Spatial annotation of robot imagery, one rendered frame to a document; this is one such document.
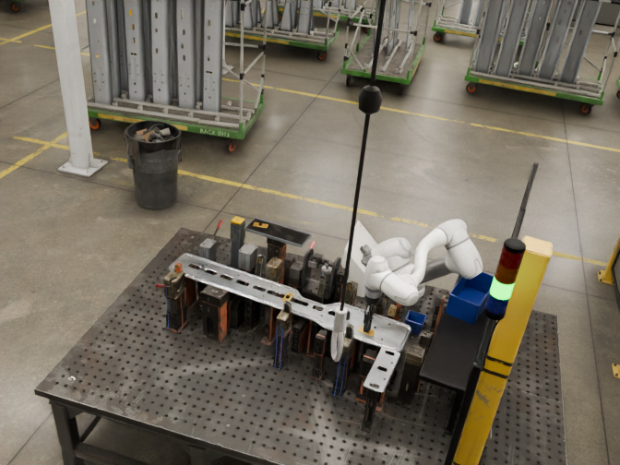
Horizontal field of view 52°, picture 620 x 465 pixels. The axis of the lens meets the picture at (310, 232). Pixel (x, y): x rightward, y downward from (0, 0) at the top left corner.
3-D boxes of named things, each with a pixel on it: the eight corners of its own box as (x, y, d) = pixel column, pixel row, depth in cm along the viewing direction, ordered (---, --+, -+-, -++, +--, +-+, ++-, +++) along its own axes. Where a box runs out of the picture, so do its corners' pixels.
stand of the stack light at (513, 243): (464, 375, 228) (503, 244, 197) (468, 363, 234) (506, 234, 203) (483, 381, 226) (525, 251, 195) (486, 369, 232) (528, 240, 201)
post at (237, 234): (228, 282, 393) (229, 223, 369) (234, 276, 399) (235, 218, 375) (239, 286, 390) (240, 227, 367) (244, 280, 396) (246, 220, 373)
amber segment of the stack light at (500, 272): (492, 280, 205) (496, 266, 202) (495, 270, 210) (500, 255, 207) (513, 287, 203) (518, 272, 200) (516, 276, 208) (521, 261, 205)
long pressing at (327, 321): (162, 272, 350) (162, 270, 349) (184, 252, 367) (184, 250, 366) (400, 354, 309) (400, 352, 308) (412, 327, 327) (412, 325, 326)
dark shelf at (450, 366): (417, 378, 295) (418, 374, 293) (458, 277, 365) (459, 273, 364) (463, 395, 288) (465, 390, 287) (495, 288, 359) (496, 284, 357)
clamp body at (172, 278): (161, 330, 352) (158, 279, 333) (176, 315, 364) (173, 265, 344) (177, 337, 349) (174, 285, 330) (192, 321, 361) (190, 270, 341)
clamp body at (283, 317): (268, 367, 335) (270, 317, 316) (278, 352, 345) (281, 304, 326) (283, 373, 332) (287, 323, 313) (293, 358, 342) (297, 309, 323)
